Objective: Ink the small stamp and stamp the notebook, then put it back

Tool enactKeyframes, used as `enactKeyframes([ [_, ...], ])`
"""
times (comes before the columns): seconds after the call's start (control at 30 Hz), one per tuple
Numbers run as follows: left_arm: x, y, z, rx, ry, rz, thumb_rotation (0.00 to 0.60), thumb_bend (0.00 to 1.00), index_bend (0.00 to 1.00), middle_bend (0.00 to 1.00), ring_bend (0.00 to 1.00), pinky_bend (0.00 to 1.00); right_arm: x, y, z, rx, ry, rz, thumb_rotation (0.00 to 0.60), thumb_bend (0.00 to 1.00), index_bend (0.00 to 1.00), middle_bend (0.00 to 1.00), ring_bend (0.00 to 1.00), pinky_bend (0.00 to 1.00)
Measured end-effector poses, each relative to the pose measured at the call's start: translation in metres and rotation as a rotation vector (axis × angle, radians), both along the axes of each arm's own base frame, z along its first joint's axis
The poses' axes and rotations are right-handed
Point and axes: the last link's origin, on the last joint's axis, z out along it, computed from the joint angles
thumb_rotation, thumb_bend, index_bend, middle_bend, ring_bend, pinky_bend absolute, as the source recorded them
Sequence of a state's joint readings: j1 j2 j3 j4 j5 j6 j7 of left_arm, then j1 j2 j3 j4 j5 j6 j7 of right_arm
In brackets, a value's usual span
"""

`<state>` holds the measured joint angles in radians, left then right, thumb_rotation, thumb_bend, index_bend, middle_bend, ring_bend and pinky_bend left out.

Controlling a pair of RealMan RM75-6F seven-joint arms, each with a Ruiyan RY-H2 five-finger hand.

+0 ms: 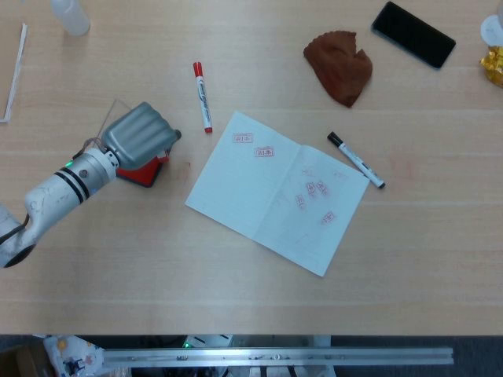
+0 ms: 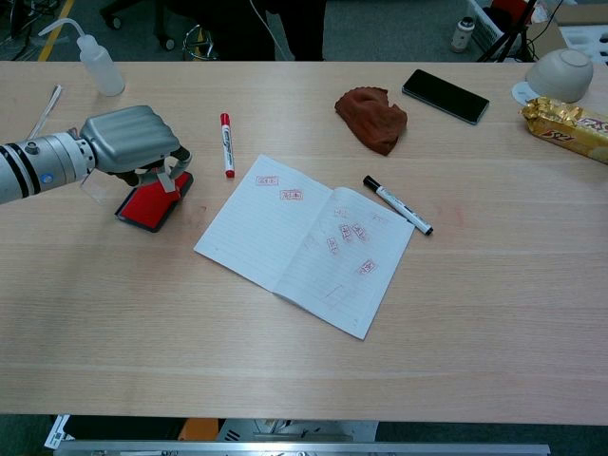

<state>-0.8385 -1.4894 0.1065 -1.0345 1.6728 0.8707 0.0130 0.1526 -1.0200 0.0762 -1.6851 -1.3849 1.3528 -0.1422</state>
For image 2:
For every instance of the dark trouser legs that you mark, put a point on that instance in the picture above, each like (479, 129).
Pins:
(304, 28)

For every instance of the white plastic crate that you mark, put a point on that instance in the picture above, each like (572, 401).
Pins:
(484, 24)

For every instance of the black tripod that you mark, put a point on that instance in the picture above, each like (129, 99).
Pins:
(515, 33)

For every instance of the black office chair base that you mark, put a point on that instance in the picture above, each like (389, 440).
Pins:
(161, 19)

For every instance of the gold snack package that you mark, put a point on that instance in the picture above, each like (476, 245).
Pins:
(565, 128)

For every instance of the white round coaster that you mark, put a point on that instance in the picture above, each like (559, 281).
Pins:
(520, 92)

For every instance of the aluminium rail profile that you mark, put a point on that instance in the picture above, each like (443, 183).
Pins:
(285, 451)

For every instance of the white upturned bowl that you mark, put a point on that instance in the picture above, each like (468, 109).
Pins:
(560, 76)

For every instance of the brown cardboard box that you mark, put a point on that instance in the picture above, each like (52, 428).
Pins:
(546, 33)

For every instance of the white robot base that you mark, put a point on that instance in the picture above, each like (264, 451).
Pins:
(237, 430)

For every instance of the translucent plastic squeeze bottle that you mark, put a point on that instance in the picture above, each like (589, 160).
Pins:
(102, 71)

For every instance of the small red white stamp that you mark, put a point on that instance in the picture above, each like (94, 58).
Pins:
(168, 184)

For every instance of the red whiteboard marker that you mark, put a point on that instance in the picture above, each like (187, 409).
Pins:
(227, 142)

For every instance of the orange box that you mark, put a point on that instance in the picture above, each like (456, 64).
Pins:
(199, 430)

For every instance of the white thermos bottle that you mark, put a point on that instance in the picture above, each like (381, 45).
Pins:
(461, 35)

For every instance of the brown crumpled cloth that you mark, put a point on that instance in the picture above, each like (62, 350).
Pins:
(373, 121)

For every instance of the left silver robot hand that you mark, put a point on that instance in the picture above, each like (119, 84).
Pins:
(128, 138)

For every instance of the black whiteboard marker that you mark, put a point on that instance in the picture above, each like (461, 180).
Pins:
(399, 206)

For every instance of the black smartphone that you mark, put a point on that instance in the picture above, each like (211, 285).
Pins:
(444, 96)

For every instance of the white barcode label paper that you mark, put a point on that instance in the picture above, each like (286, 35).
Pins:
(58, 430)

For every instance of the red ink pad clear lid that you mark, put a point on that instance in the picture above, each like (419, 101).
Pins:
(147, 204)

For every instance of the open white lined notebook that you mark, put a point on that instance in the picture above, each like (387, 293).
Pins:
(285, 237)

